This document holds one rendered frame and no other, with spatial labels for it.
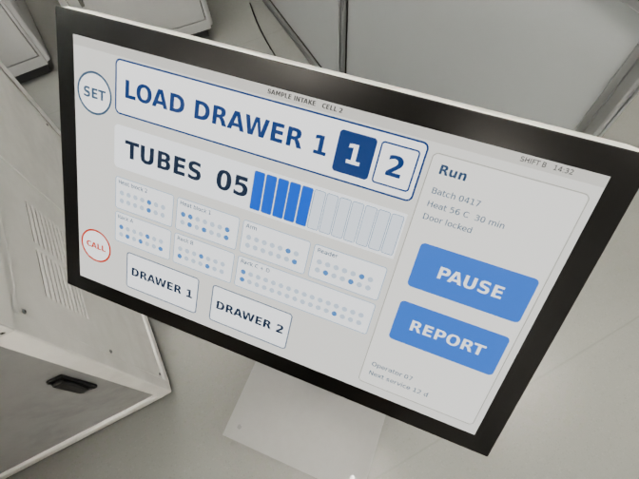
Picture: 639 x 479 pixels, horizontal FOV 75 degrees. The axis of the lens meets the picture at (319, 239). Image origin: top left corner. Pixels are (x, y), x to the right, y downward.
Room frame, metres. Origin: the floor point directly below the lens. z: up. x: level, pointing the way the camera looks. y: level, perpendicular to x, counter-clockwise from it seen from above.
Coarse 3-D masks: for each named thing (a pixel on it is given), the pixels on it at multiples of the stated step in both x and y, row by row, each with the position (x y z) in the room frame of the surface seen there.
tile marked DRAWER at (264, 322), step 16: (224, 288) 0.16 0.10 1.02; (224, 304) 0.15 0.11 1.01; (240, 304) 0.15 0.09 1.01; (256, 304) 0.14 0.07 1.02; (224, 320) 0.14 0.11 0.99; (240, 320) 0.14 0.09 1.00; (256, 320) 0.13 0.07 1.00; (272, 320) 0.13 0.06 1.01; (288, 320) 0.13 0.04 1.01; (256, 336) 0.12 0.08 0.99; (272, 336) 0.12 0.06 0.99; (288, 336) 0.11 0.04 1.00
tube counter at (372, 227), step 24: (216, 168) 0.25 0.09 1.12; (240, 168) 0.24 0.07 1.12; (216, 192) 0.23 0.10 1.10; (240, 192) 0.23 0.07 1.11; (264, 192) 0.22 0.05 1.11; (288, 192) 0.22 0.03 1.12; (312, 192) 0.21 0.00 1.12; (336, 192) 0.20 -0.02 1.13; (288, 216) 0.20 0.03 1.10; (312, 216) 0.20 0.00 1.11; (336, 216) 0.19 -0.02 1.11; (360, 216) 0.19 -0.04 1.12; (384, 216) 0.18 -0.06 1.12; (360, 240) 0.17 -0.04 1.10; (384, 240) 0.16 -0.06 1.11
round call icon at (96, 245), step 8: (80, 224) 0.25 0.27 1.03; (80, 232) 0.25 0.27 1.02; (88, 232) 0.24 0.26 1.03; (96, 232) 0.24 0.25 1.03; (104, 232) 0.24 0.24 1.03; (88, 240) 0.24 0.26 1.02; (96, 240) 0.23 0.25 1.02; (104, 240) 0.23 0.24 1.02; (88, 248) 0.23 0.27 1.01; (96, 248) 0.23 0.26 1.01; (104, 248) 0.23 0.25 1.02; (88, 256) 0.22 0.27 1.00; (96, 256) 0.22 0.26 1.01; (104, 256) 0.22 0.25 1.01; (104, 264) 0.21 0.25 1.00
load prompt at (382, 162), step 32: (128, 64) 0.33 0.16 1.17; (128, 96) 0.32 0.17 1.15; (160, 96) 0.31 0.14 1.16; (192, 96) 0.30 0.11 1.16; (224, 96) 0.29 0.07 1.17; (256, 96) 0.28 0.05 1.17; (192, 128) 0.28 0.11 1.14; (224, 128) 0.27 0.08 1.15; (256, 128) 0.26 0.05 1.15; (288, 128) 0.25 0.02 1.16; (320, 128) 0.24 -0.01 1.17; (352, 128) 0.24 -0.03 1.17; (288, 160) 0.23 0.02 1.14; (320, 160) 0.23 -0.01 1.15; (352, 160) 0.22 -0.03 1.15; (384, 160) 0.21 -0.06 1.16; (416, 160) 0.21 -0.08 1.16; (384, 192) 0.19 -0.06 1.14
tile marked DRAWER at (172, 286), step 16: (128, 256) 0.21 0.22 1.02; (128, 272) 0.20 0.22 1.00; (144, 272) 0.20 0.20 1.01; (160, 272) 0.19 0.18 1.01; (176, 272) 0.19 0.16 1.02; (144, 288) 0.18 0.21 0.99; (160, 288) 0.18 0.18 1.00; (176, 288) 0.18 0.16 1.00; (192, 288) 0.17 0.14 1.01; (176, 304) 0.16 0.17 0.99; (192, 304) 0.16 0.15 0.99
